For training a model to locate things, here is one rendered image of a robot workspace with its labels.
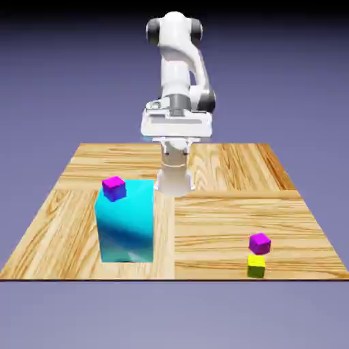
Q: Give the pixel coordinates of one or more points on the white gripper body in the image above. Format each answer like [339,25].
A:
[175,128]

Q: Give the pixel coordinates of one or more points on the large cyan box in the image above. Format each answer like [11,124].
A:
[125,226]

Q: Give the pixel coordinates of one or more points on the small magenta cube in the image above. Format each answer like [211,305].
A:
[259,243]
[114,188]

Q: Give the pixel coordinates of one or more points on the small yellow cube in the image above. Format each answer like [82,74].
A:
[256,265]

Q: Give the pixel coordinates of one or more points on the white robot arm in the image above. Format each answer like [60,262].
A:
[174,54]

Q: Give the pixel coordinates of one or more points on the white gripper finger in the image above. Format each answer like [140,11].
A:
[186,147]
[166,147]

